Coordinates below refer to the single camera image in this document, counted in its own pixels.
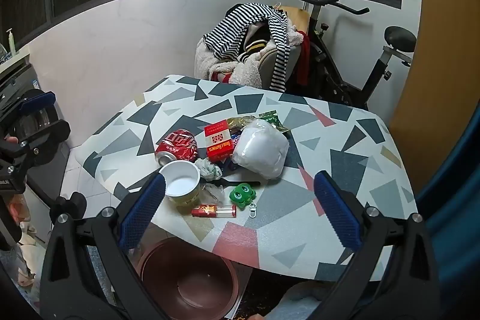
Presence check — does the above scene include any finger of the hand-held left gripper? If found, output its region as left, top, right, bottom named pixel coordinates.
left=19, top=114, right=72, bottom=165
left=17, top=91, right=58, bottom=118

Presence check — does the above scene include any black plastic spoon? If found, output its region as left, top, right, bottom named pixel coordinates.
left=215, top=175, right=261, bottom=189

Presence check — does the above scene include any red cloth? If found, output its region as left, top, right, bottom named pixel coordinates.
left=296, top=33, right=312, bottom=86

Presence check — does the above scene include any grey appliance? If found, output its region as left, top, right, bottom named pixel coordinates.
left=0, top=46, right=68, bottom=216

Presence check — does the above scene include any white tissue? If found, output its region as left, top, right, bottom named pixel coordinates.
left=194, top=157, right=224, bottom=181

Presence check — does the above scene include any gold foil wrapper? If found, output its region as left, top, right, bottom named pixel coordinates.
left=225, top=115, right=256, bottom=129

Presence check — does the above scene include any dark jacket yellow stripe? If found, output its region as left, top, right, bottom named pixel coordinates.
left=240, top=22, right=274, bottom=62

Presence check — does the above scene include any black white striped shirt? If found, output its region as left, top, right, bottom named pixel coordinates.
left=202, top=3, right=299, bottom=94

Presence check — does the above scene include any white padded plastic bag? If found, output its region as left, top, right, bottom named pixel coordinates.
left=230, top=118, right=290, bottom=180

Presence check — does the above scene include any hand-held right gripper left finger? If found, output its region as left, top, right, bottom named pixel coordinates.
left=39, top=171, right=167, bottom=320

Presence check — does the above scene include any red cigarette box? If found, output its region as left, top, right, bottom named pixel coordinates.
left=204, top=119, right=234, bottom=162

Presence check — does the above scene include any clear plastic wrapper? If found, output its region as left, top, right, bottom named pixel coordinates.
left=200, top=183, right=226, bottom=204

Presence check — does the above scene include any black exercise bike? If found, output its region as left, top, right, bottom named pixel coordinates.
left=289, top=0, right=418, bottom=109

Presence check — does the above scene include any white paper cup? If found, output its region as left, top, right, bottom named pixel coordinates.
left=159, top=160, right=201, bottom=206

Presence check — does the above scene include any red snack stick packet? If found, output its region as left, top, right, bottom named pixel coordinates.
left=191, top=204, right=238, bottom=219

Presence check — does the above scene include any orange wooden panel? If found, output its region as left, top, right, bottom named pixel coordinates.
left=388, top=0, right=480, bottom=163

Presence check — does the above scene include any crushed red soda can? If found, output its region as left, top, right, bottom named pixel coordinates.
left=154, top=129, right=199, bottom=166

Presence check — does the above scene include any wooden chair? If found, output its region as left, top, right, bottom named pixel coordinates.
left=279, top=5, right=312, bottom=32

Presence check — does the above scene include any pump bottle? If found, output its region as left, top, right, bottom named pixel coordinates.
left=5, top=28, right=17, bottom=56

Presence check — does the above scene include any green frog keychain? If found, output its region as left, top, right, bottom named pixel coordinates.
left=229, top=182, right=262, bottom=219

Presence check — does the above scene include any brown plastic bin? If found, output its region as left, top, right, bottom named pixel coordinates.
left=138, top=238, right=240, bottom=320

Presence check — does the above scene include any green snack wrapper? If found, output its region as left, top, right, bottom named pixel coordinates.
left=259, top=111, right=291, bottom=135

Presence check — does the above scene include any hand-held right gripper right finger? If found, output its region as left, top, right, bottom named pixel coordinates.
left=314, top=170, right=441, bottom=320

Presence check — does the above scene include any blue snack packet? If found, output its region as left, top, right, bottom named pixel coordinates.
left=215, top=133, right=244, bottom=171

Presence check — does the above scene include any geometric patterned tablecloth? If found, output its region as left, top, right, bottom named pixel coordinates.
left=77, top=74, right=419, bottom=281

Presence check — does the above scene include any white fleece blanket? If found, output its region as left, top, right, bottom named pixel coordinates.
left=194, top=29, right=306, bottom=88

